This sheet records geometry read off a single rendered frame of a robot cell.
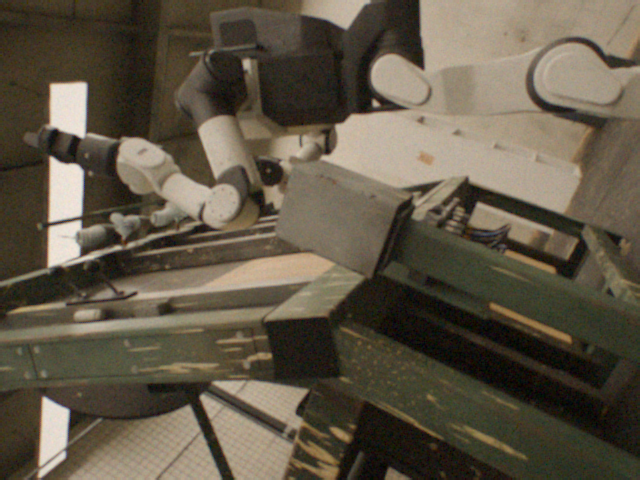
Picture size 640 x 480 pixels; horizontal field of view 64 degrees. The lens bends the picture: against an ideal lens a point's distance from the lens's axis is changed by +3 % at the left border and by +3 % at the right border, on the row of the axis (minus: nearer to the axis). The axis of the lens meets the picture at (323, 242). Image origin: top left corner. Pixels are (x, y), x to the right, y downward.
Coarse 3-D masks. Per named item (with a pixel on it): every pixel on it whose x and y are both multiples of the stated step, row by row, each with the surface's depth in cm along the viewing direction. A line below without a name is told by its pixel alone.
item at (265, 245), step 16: (128, 224) 195; (224, 240) 180; (240, 240) 173; (256, 240) 171; (272, 240) 169; (128, 256) 194; (144, 256) 190; (160, 256) 187; (176, 256) 185; (192, 256) 182; (208, 256) 180; (224, 256) 177; (240, 256) 175; (256, 256) 172; (128, 272) 195; (144, 272) 192
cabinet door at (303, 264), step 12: (252, 264) 151; (264, 264) 149; (276, 264) 145; (288, 264) 141; (300, 264) 137; (312, 264) 134; (324, 264) 131; (228, 276) 140; (240, 276) 138; (252, 276) 134; (264, 276) 130; (276, 276) 127; (288, 276) 124
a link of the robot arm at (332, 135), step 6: (312, 132) 169; (318, 132) 170; (324, 132) 171; (330, 132) 173; (336, 132) 177; (300, 138) 177; (312, 138) 174; (330, 138) 173; (336, 138) 178; (300, 144) 178; (330, 144) 174; (336, 144) 179; (330, 150) 176
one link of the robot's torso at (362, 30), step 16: (384, 0) 110; (400, 0) 110; (416, 0) 112; (368, 16) 112; (384, 16) 111; (400, 16) 111; (416, 16) 112; (352, 32) 114; (368, 32) 113; (384, 32) 112; (400, 32) 111; (416, 32) 113; (352, 48) 115; (368, 48) 114; (352, 64) 115; (368, 64) 126; (352, 80) 116; (352, 96) 117; (368, 96) 128; (352, 112) 118; (368, 112) 120
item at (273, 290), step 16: (192, 288) 122; (208, 288) 118; (224, 288) 115; (240, 288) 112; (256, 288) 110; (272, 288) 108; (288, 288) 107; (48, 304) 141; (64, 304) 136; (96, 304) 128; (112, 304) 126; (128, 304) 124; (176, 304) 119; (192, 304) 117; (208, 304) 116; (224, 304) 114; (240, 304) 112; (16, 320) 140; (32, 320) 138; (48, 320) 136; (64, 320) 134
